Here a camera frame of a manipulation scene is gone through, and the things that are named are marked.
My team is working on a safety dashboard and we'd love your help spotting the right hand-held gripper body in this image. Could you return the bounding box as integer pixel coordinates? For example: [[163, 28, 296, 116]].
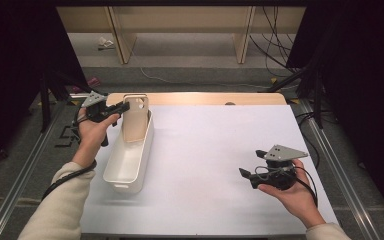
[[250, 144, 309, 192]]

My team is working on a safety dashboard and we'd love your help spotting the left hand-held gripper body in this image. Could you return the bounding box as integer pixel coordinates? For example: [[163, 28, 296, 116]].
[[80, 90, 115, 148]]

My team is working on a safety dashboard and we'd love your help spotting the beige phone case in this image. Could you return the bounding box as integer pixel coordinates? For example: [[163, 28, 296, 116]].
[[122, 93, 150, 144]]

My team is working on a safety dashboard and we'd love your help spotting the white plastic storage box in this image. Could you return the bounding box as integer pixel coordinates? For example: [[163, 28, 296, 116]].
[[102, 108, 156, 195]]

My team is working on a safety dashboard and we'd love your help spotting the person's right hand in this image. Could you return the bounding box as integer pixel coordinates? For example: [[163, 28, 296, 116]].
[[258, 159, 326, 229]]

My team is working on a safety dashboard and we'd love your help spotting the person's left hand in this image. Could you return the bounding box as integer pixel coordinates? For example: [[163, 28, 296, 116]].
[[73, 108, 123, 169]]

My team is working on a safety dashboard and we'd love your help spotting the pink floor object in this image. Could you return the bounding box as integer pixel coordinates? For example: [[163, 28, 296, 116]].
[[71, 77, 101, 94]]

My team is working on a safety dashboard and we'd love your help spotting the white table mat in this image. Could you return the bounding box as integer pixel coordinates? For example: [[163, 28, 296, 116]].
[[79, 104, 344, 237]]

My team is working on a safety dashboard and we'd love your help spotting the black metal stand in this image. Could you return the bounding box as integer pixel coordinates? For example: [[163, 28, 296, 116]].
[[266, 63, 324, 129], [39, 69, 109, 134]]

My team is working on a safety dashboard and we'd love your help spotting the crumpled white paper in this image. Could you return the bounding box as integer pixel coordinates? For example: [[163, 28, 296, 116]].
[[97, 36, 115, 51]]

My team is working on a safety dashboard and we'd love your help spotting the dark curtain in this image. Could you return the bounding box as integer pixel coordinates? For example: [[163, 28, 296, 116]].
[[0, 0, 88, 176], [286, 0, 384, 228]]

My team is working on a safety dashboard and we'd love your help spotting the beige wooden desk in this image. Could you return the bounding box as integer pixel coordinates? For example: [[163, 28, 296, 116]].
[[56, 5, 307, 65]]

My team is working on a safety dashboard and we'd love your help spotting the right hand-held gripper cable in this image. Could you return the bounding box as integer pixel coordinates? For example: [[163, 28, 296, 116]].
[[254, 164, 319, 208]]

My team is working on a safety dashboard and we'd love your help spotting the hand-held gripper cable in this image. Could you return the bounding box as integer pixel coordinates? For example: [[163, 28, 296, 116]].
[[41, 106, 98, 201], [254, 164, 319, 208]]

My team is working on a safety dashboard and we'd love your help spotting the aluminium floor rail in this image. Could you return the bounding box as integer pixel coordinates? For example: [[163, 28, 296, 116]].
[[299, 99, 383, 240], [0, 99, 68, 240]]

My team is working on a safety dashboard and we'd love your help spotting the left hand-held gripper cable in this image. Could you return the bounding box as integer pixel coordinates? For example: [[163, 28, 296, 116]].
[[41, 106, 98, 201]]

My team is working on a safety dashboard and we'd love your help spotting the black cable bundle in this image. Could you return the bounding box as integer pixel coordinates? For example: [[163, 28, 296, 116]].
[[249, 5, 301, 78]]

